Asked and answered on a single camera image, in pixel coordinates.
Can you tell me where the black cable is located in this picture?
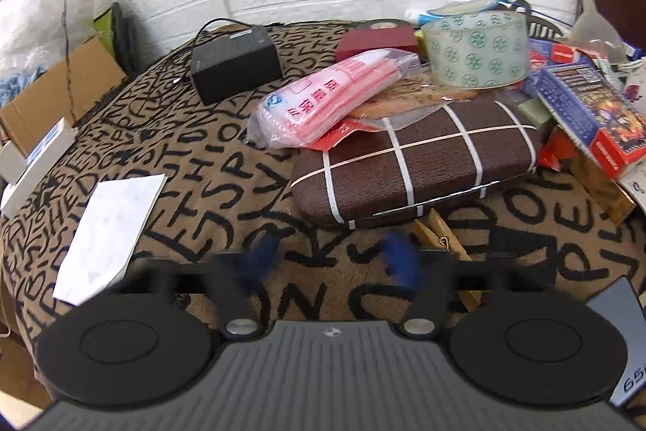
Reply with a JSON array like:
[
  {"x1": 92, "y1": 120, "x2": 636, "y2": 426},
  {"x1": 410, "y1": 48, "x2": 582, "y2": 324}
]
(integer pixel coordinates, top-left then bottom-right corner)
[{"x1": 172, "y1": 18, "x2": 253, "y2": 86}]

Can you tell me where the dark red box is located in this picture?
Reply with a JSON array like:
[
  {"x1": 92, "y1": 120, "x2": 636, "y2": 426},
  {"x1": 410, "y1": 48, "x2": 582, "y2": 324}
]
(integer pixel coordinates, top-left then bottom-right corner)
[{"x1": 336, "y1": 26, "x2": 419, "y2": 63}]

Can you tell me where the flat brown cardboard box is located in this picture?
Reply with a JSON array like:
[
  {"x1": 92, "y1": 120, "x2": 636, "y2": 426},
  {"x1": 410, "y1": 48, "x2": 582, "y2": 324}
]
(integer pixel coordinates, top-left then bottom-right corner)
[{"x1": 0, "y1": 36, "x2": 128, "y2": 154}]

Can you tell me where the red white small packet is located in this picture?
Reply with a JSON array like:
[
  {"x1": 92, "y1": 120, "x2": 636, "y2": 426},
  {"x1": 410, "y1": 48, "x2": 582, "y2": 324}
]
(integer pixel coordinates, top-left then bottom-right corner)
[{"x1": 530, "y1": 38, "x2": 573, "y2": 63}]

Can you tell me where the black tape roll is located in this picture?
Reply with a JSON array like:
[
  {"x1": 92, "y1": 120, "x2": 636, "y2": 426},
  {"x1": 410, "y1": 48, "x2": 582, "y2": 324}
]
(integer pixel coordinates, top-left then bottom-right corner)
[{"x1": 361, "y1": 18, "x2": 415, "y2": 33}]

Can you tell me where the long white blue box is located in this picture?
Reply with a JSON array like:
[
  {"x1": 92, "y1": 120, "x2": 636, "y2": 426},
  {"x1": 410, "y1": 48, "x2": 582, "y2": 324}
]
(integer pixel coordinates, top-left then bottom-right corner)
[{"x1": 0, "y1": 117, "x2": 76, "y2": 220}]

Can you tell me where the translucent plastic funnel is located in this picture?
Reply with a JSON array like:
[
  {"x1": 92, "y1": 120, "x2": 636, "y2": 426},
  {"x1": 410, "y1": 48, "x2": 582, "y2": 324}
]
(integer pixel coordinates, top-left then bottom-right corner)
[{"x1": 568, "y1": 0, "x2": 629, "y2": 61}]

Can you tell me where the clear biscuit snack packet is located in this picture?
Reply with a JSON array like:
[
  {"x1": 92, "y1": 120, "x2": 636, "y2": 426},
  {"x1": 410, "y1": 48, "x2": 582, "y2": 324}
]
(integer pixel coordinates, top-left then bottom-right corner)
[{"x1": 310, "y1": 75, "x2": 475, "y2": 151}]

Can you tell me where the white paper sheet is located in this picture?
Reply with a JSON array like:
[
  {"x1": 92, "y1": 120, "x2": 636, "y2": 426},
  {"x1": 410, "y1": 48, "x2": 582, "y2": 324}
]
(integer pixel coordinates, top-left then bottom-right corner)
[{"x1": 52, "y1": 173, "x2": 167, "y2": 307}]

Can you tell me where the blue playing card box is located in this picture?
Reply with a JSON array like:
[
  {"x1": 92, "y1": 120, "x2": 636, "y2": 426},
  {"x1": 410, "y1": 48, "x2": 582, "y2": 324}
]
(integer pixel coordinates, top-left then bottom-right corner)
[{"x1": 535, "y1": 62, "x2": 646, "y2": 179}]

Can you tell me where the floral fabric pouch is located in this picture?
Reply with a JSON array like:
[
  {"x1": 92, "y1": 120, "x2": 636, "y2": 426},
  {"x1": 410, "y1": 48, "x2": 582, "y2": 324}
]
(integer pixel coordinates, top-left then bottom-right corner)
[{"x1": 613, "y1": 57, "x2": 646, "y2": 109}]

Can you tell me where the white bubble wrap bag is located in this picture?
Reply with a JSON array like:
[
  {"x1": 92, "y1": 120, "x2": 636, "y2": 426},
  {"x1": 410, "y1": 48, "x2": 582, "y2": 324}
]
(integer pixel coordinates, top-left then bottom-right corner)
[{"x1": 0, "y1": 0, "x2": 96, "y2": 73}]

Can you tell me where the dark hair claw clip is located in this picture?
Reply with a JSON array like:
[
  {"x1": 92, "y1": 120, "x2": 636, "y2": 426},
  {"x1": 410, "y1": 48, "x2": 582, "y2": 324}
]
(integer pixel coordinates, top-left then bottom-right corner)
[{"x1": 525, "y1": 16, "x2": 562, "y2": 39}]

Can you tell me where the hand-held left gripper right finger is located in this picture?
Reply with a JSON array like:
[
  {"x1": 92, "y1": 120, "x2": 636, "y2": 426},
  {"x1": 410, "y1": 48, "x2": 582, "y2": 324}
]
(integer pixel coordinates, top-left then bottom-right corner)
[{"x1": 381, "y1": 231, "x2": 538, "y2": 341}]

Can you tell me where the pink white plastic packet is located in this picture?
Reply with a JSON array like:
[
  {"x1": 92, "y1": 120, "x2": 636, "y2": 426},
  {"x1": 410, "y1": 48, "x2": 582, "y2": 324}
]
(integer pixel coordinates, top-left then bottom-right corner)
[{"x1": 246, "y1": 48, "x2": 422, "y2": 151}]

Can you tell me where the black box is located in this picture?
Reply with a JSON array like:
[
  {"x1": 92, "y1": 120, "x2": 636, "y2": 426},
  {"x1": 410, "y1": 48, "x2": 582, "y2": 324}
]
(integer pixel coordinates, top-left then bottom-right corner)
[{"x1": 189, "y1": 26, "x2": 283, "y2": 106}]

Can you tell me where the white blue plastic packet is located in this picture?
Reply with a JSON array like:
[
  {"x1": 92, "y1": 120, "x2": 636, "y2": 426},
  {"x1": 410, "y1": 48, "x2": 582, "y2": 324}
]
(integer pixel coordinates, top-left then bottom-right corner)
[{"x1": 404, "y1": 0, "x2": 510, "y2": 25}]

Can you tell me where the brown letter printed blanket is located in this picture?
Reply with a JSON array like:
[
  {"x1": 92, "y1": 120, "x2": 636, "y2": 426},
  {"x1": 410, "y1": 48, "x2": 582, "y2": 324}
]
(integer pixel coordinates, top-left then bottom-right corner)
[{"x1": 0, "y1": 19, "x2": 646, "y2": 391}]

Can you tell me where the wooden clothespin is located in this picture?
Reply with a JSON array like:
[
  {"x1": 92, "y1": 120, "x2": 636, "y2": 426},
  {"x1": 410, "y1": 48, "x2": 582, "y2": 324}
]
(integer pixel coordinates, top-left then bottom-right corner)
[{"x1": 414, "y1": 208, "x2": 482, "y2": 313}]

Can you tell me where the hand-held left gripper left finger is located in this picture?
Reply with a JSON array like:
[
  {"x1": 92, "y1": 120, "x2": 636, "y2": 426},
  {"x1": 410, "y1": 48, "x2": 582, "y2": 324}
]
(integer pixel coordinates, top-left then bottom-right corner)
[{"x1": 124, "y1": 236, "x2": 283, "y2": 341}]

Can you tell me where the brown grid-lined glasses case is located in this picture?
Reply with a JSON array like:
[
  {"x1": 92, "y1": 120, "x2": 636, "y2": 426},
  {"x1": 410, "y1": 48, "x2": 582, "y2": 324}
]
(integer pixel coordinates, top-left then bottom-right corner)
[{"x1": 290, "y1": 98, "x2": 542, "y2": 230}]

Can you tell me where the tan cardboard box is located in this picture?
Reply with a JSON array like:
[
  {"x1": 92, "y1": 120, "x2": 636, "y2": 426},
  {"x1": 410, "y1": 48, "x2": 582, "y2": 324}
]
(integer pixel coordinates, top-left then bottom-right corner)
[{"x1": 570, "y1": 156, "x2": 638, "y2": 224}]

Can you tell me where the green patterned tape roll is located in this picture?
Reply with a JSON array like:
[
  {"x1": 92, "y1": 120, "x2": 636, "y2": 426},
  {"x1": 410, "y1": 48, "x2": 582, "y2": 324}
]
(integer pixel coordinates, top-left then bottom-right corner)
[{"x1": 420, "y1": 11, "x2": 531, "y2": 89}]

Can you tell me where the black flat object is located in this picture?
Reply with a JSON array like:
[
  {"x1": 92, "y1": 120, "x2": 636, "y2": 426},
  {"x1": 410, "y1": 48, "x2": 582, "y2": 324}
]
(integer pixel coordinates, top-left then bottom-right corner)
[{"x1": 110, "y1": 2, "x2": 134, "y2": 76}]

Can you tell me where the bright green bag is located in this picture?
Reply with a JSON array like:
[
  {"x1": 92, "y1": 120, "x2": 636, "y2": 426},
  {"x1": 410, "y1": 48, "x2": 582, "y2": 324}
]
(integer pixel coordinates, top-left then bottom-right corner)
[{"x1": 93, "y1": 9, "x2": 118, "y2": 53}]

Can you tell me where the green box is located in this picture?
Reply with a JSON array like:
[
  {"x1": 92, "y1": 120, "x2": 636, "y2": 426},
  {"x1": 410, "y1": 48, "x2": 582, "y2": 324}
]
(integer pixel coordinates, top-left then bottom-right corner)
[{"x1": 520, "y1": 97, "x2": 556, "y2": 140}]

